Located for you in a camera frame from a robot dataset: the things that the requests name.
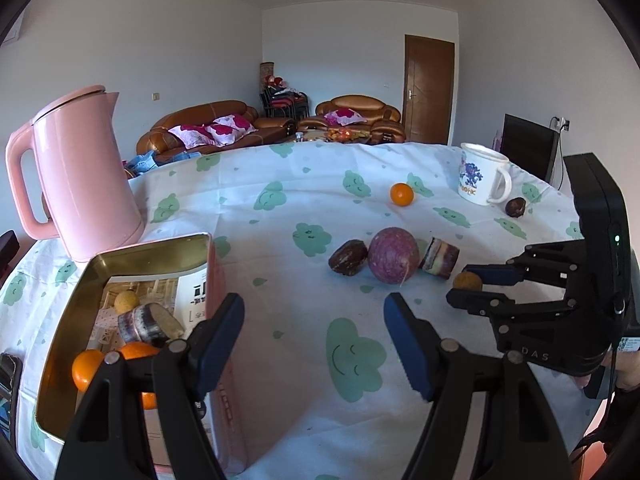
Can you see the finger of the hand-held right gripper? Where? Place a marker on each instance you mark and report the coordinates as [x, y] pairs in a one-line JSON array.
[[480, 302], [500, 275]]

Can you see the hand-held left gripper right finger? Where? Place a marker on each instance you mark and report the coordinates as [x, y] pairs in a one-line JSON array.
[[407, 345]]

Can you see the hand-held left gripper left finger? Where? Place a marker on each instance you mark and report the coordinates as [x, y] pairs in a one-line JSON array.
[[225, 335]]

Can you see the small yellow fruit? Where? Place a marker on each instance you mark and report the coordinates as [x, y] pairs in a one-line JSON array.
[[126, 301], [466, 280]]

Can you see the purple sugarcane piece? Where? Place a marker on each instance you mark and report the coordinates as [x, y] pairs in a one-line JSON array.
[[147, 322], [439, 257]]

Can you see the dark brown round fruit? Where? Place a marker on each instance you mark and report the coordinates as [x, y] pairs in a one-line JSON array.
[[515, 206]]

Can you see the large orange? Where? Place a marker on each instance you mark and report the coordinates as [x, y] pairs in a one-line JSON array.
[[137, 350]]

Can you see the large purple round fruit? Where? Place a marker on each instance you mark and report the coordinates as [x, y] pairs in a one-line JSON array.
[[393, 255]]

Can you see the dark brown wrinkled fruit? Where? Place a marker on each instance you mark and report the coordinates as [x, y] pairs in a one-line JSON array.
[[347, 257]]

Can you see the gold metal tin box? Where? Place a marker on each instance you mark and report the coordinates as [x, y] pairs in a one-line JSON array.
[[150, 255]]

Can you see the small round orange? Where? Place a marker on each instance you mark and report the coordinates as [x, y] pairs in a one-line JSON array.
[[401, 194]]

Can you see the oval mandarin orange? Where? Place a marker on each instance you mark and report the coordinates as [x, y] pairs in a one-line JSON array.
[[87, 370]]

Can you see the person's right hand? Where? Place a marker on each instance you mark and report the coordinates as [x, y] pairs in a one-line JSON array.
[[625, 367]]

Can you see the printed paper sheet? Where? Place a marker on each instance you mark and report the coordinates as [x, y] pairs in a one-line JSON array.
[[165, 290]]

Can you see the white mug with blue print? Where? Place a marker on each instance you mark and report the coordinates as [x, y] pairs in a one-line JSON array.
[[477, 175]]

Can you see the black television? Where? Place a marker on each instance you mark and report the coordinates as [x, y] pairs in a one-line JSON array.
[[530, 147]]

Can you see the white cloud print tablecloth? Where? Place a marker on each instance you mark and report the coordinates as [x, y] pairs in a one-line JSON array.
[[300, 200]]

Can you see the blue jeans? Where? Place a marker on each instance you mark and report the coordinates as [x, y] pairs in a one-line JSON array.
[[142, 161]]

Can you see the brown wooden door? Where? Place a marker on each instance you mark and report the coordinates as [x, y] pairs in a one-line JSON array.
[[429, 90]]

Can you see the pink floral pillow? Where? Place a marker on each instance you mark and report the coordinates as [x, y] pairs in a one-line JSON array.
[[230, 127], [345, 116], [190, 135]]

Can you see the pink electric kettle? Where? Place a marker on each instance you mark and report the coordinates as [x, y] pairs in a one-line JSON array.
[[85, 175]]

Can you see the dark coffee table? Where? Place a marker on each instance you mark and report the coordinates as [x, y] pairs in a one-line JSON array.
[[312, 137]]

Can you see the brown leather armchair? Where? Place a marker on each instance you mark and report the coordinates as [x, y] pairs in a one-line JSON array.
[[360, 102]]

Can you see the brown leather sofa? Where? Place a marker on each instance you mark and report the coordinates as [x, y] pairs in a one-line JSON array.
[[215, 112]]

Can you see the purple round stool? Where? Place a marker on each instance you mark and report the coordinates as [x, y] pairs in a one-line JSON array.
[[7, 250]]

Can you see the stacked dark chairs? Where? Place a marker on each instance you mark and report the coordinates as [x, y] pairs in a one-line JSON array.
[[282, 102]]

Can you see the tall patterned vase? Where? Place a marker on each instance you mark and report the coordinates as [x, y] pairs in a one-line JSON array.
[[266, 72]]

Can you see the white air conditioner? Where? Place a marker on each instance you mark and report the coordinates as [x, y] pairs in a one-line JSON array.
[[14, 30]]

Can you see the wall power outlet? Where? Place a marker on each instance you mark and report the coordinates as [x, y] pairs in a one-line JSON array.
[[562, 123]]

